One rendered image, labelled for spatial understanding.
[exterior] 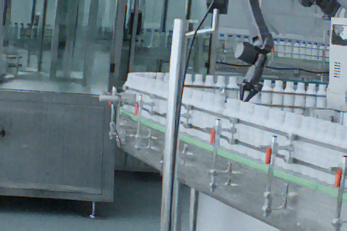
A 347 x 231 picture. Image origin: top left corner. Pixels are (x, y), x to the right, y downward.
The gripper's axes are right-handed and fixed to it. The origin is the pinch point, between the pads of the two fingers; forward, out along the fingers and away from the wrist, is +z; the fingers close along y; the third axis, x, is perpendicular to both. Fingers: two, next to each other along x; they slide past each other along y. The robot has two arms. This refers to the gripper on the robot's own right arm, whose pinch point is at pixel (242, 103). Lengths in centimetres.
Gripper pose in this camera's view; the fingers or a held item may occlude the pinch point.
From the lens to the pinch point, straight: 380.3
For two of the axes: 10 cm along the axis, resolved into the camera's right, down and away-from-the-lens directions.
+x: 8.5, 3.9, 3.7
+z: -3.9, 9.2, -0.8
